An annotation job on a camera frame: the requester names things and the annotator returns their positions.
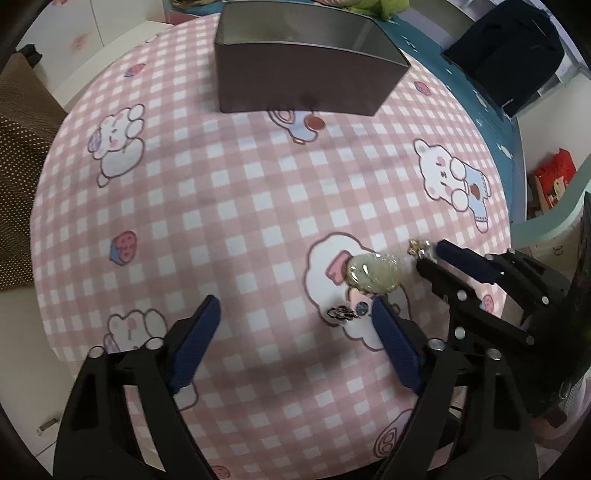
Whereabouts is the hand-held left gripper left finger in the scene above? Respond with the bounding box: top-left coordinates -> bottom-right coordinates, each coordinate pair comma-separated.
53,294 -> 221,480

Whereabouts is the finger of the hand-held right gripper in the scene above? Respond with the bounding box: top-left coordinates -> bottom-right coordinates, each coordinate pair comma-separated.
416,259 -> 533,352
436,239 -> 571,320

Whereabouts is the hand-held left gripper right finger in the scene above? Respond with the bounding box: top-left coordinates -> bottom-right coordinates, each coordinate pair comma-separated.
372,295 -> 539,480

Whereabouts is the small metal charm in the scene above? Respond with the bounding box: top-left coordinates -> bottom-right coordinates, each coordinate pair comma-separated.
407,238 -> 437,260

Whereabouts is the pink flower charm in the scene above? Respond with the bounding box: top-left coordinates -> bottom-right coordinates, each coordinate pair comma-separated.
326,289 -> 373,324

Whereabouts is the pale green jade pendant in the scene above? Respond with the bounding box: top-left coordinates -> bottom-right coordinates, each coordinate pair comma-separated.
346,253 -> 402,295

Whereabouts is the grey metal box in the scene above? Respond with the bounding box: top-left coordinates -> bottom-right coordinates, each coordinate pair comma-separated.
215,0 -> 411,116

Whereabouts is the red bag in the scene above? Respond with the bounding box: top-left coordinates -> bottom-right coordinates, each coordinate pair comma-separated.
528,148 -> 578,219

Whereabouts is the pink checkered bear tablecloth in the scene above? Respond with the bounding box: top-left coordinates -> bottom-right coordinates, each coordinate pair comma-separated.
28,11 -> 511,480

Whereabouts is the blue candy print mattress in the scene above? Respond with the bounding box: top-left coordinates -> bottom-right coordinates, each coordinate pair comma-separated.
382,0 -> 528,223

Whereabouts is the black jacket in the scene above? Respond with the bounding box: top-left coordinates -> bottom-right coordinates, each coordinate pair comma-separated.
442,0 -> 565,119

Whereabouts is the brown polka dot cloth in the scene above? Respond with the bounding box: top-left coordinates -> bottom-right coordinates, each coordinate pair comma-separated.
0,44 -> 71,292

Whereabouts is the pink and green quilt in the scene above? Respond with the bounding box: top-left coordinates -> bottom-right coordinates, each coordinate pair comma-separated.
323,0 -> 410,20

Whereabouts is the black cloth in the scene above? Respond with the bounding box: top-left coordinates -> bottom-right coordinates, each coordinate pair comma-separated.
17,43 -> 43,66

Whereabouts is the white wardrobe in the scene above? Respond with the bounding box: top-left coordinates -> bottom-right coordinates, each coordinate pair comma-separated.
17,0 -> 168,62

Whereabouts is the light green bunk bed frame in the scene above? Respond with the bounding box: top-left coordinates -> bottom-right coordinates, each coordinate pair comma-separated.
510,152 -> 591,251

